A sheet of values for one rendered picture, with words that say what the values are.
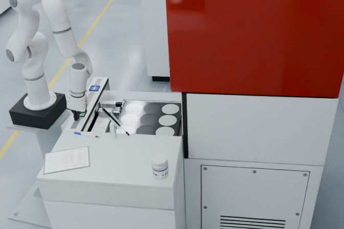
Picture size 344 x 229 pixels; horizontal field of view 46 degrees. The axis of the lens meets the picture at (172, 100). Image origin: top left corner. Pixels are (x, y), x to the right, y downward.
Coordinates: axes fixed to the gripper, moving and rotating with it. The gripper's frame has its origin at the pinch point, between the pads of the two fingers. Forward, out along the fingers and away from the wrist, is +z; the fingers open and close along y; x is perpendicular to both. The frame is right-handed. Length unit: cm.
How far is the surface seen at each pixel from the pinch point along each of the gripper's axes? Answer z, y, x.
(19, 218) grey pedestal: 107, 40, -6
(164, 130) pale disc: -1.8, -47.3, -2.1
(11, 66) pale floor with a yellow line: 132, 149, -220
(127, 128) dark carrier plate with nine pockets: 2.4, -27.8, -2.0
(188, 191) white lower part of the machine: 27, -68, 10
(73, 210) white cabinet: 19, -14, 45
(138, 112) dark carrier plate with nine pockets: 1.7, -31.0, -16.8
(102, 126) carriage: 7.5, -13.1, -5.1
